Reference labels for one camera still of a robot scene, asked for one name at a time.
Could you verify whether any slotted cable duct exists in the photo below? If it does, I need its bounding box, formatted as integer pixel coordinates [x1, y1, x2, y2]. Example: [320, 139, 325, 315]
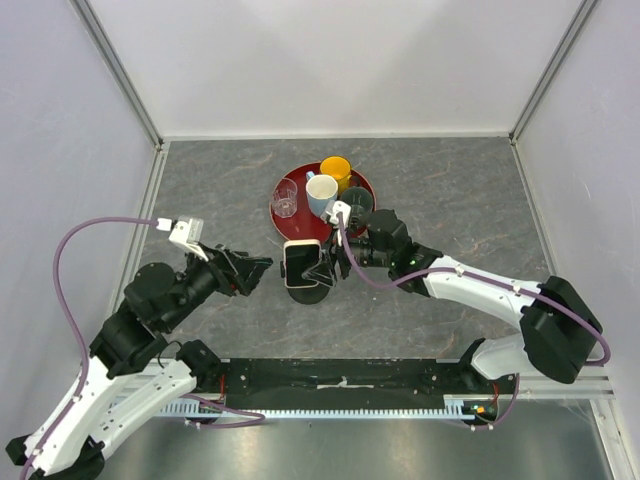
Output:
[156, 398, 488, 421]

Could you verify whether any black phone stand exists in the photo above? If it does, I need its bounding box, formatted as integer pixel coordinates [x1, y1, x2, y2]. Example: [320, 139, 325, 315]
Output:
[286, 283, 331, 305]

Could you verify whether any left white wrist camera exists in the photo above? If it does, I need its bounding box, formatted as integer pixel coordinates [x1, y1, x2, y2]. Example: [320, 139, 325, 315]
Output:
[156, 216, 208, 262]

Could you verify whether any light blue mug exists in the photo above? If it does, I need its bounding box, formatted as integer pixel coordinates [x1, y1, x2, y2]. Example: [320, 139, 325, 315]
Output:
[305, 171, 339, 217]

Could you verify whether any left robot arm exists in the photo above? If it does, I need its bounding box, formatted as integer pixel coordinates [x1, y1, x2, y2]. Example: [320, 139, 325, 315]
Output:
[6, 247, 273, 479]

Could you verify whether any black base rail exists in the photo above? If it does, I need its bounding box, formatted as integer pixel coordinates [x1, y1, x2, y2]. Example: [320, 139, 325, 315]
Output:
[220, 358, 515, 411]

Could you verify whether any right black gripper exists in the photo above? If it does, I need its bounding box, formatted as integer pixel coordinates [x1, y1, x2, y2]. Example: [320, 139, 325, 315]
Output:
[302, 225, 393, 289]

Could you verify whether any phone with pink case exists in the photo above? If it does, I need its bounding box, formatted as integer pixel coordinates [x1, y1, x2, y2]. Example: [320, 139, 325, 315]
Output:
[281, 239, 321, 290]

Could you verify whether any clear plastic cup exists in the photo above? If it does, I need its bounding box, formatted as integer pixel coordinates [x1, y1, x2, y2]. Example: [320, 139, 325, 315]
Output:
[270, 178, 298, 218]

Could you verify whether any dark green glass mug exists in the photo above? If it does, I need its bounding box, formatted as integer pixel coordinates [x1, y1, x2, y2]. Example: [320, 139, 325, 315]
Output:
[340, 186, 374, 216]

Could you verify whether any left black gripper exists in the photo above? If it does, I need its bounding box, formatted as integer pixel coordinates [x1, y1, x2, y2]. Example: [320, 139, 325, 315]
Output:
[162, 240, 275, 331]

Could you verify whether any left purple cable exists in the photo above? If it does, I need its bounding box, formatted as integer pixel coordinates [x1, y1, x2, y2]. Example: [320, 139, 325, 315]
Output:
[18, 217, 164, 480]

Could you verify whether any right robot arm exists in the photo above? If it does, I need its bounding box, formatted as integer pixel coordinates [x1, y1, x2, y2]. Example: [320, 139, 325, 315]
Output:
[281, 202, 612, 394]

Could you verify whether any red round tray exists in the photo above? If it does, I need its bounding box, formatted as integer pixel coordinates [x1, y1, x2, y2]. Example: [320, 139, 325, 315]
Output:
[269, 160, 376, 242]

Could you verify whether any yellow mug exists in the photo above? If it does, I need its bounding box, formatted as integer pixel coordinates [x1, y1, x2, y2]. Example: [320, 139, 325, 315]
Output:
[320, 156, 352, 195]

